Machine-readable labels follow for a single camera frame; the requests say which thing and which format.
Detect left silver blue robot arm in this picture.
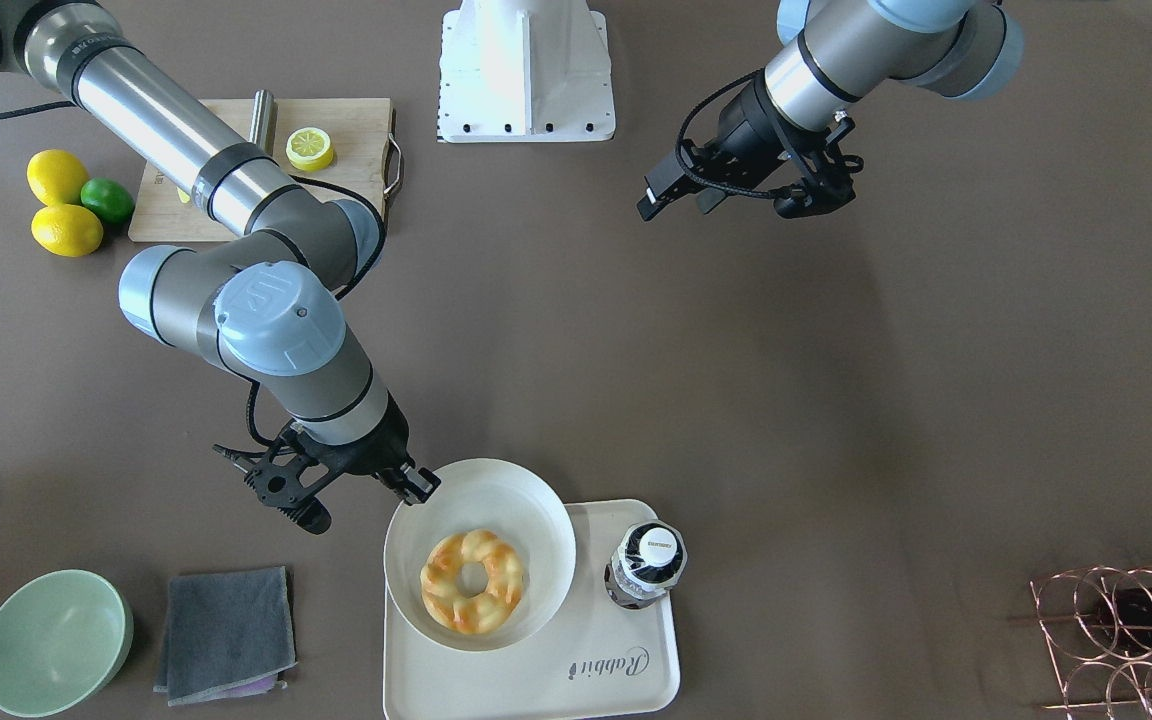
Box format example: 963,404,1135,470
637,1,1025,220

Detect yellow lemon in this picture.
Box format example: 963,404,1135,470
31,204,105,258
26,149,90,206

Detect white round plate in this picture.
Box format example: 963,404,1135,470
384,458,576,652

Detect grey folded cloth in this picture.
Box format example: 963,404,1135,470
154,566,298,706

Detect half lemon slice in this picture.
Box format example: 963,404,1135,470
285,126,338,172

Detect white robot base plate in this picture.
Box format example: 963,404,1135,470
435,1,617,143

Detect green lime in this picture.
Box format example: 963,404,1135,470
79,177,134,225

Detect dark tea bottle on tray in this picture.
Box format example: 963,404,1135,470
604,520,689,611

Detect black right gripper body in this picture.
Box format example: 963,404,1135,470
214,397,417,535

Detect copper wire bottle rack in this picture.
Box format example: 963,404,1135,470
1024,564,1152,719

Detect yellow lemon far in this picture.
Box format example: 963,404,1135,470
26,149,90,206

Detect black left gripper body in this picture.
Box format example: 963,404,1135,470
645,70,864,219

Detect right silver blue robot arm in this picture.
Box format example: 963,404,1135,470
0,1,440,535

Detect twisted glazed donut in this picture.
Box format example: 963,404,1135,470
420,528,525,635

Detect mint green bowl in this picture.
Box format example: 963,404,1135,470
0,569,134,717

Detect yellow lemon near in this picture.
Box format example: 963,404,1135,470
31,204,105,258

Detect cream rabbit tray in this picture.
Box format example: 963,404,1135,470
381,498,681,719

